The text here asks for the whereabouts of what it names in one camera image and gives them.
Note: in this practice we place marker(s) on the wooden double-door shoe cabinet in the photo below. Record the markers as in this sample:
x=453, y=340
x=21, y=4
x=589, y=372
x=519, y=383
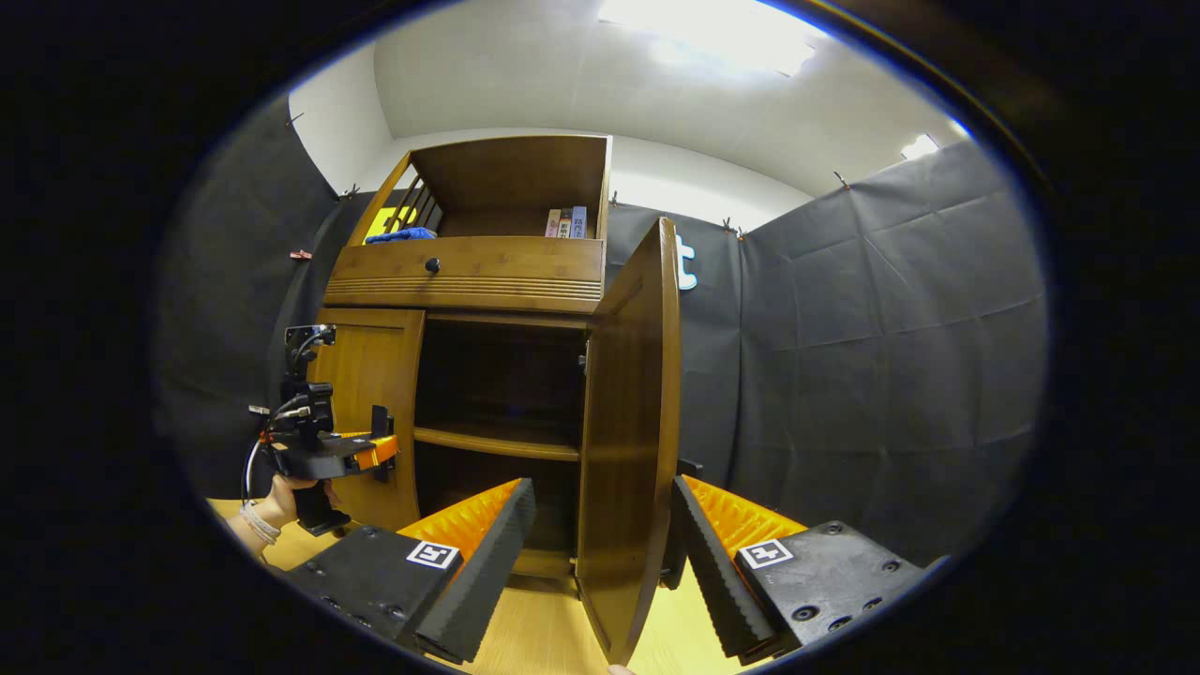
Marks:
x=516, y=173

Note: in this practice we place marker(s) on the wooden cabinet door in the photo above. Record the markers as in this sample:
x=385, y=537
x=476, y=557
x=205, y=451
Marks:
x=375, y=366
x=628, y=422

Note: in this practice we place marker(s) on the black backdrop cloth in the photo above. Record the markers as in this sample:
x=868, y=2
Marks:
x=872, y=356

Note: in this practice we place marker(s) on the small ceiling light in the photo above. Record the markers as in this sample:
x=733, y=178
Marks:
x=919, y=146

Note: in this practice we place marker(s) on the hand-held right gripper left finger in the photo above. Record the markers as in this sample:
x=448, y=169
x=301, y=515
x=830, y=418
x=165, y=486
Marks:
x=487, y=572

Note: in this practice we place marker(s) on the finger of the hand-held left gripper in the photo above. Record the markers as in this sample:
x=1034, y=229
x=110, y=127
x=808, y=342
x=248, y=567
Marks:
x=384, y=452

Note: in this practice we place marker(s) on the pink book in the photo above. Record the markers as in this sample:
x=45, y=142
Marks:
x=553, y=223

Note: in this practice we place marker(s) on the large ceiling light panel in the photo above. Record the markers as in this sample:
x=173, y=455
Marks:
x=712, y=33

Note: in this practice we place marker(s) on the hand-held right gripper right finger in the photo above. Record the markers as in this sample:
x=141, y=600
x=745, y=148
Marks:
x=712, y=572

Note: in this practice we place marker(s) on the wooden inner cabinet shelf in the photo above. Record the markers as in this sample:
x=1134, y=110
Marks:
x=497, y=442

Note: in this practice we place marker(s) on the blue cloth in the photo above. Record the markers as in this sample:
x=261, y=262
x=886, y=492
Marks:
x=401, y=235

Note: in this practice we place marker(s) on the wooden cabinet drawer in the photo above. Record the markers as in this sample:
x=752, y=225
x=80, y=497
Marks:
x=506, y=267

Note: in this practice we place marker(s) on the brown book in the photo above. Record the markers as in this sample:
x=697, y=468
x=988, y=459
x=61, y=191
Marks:
x=565, y=223

